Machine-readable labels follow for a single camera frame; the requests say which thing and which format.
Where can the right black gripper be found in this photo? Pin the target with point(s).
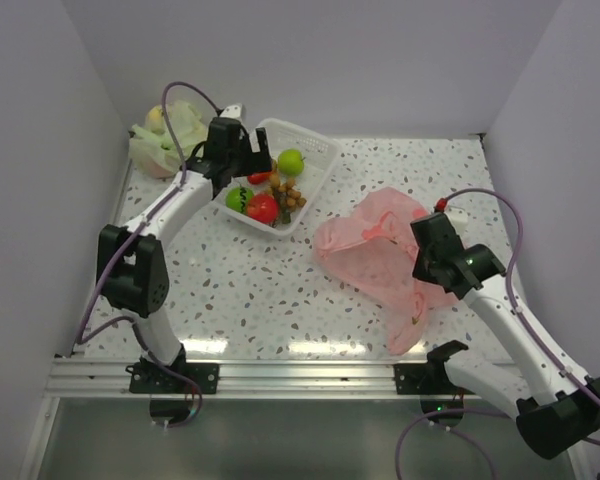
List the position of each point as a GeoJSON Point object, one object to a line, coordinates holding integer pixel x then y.
{"type": "Point", "coordinates": [420, 271]}

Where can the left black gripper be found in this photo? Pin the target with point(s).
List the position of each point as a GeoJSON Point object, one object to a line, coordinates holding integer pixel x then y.
{"type": "Point", "coordinates": [257, 162]}

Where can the red orange chili pepper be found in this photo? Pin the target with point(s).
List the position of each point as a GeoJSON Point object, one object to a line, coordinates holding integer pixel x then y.
{"type": "Point", "coordinates": [259, 178]}

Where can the green striped toy melon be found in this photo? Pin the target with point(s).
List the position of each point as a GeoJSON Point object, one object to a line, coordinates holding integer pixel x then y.
{"type": "Point", "coordinates": [238, 198]}

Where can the red toy apple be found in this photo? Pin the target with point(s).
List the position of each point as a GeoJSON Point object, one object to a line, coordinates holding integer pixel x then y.
{"type": "Point", "coordinates": [262, 208]}

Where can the green toy apple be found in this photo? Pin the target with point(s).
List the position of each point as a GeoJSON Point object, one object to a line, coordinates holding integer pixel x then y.
{"type": "Point", "coordinates": [290, 162]}

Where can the brown longan bunch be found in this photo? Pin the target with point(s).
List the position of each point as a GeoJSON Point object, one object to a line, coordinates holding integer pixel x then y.
{"type": "Point", "coordinates": [286, 196]}

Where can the pink plastic bag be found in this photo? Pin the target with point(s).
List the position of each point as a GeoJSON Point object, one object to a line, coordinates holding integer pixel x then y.
{"type": "Point", "coordinates": [374, 250]}

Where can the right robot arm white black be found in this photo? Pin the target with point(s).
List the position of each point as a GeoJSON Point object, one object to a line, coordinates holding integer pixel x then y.
{"type": "Point", "coordinates": [554, 402]}

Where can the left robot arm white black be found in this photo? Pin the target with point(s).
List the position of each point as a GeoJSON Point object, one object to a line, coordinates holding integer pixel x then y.
{"type": "Point", "coordinates": [132, 274]}

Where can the green plastic bag with fruit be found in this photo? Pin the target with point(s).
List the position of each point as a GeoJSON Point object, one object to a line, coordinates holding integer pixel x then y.
{"type": "Point", "coordinates": [152, 149]}

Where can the white plastic basket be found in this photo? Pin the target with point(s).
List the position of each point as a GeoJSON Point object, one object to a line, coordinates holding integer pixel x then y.
{"type": "Point", "coordinates": [321, 155]}

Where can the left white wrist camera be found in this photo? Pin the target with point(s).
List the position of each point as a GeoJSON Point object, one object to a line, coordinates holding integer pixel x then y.
{"type": "Point", "coordinates": [233, 111]}

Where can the right black base bracket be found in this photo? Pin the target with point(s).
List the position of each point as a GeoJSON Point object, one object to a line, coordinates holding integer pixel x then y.
{"type": "Point", "coordinates": [422, 379]}

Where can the black base bracket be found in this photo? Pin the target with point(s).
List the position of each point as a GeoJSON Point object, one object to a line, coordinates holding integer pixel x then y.
{"type": "Point", "coordinates": [422, 379]}
{"type": "Point", "coordinates": [148, 378]}

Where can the left black base bracket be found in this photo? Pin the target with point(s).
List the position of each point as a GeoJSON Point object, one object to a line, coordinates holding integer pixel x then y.
{"type": "Point", "coordinates": [148, 378]}

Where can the aluminium mounting rail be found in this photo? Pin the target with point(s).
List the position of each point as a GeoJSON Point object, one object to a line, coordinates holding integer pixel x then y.
{"type": "Point", "coordinates": [260, 379]}

